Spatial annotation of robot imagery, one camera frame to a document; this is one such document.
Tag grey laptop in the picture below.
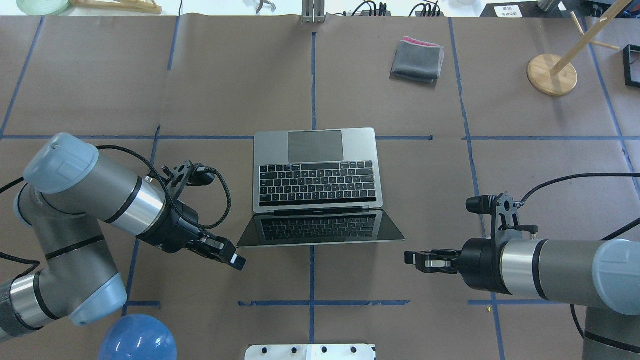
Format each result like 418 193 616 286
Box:
238 127 405 248

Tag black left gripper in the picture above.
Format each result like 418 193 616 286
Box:
140 204 247 271

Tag black frame object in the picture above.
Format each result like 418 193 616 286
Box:
622 44 640 89

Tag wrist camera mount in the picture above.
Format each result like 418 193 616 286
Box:
465 193 539 243
161 161 215 198

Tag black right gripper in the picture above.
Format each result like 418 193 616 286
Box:
404 238 505 293

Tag white label card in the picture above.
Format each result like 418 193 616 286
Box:
493 4 523 19

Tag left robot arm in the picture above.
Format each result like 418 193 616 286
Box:
1 133 246 342

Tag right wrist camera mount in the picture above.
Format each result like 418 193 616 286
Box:
465 193 539 243

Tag wooden frame piece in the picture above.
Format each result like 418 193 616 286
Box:
70 0 163 15

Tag green tape roll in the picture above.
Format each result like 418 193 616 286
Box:
15 0 71 16

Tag folded grey cloth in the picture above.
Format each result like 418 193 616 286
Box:
391 36 444 84

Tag black braided cable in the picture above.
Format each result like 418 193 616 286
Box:
0 145 233 266
517 172 640 241

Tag grey metal bracket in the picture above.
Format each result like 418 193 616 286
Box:
301 0 327 24

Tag right black braided cable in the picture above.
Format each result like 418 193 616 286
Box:
517 172 640 241

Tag wooden stand with round base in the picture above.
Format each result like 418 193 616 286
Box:
526 0 631 97

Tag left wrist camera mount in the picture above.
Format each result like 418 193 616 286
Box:
161 161 215 198

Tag white metal plate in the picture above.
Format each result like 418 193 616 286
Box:
244 343 377 360

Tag blue dome object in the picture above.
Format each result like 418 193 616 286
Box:
97 314 178 360

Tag left black braided cable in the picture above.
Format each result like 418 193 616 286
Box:
0 145 233 266

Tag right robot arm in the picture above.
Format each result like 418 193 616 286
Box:
404 238 640 360

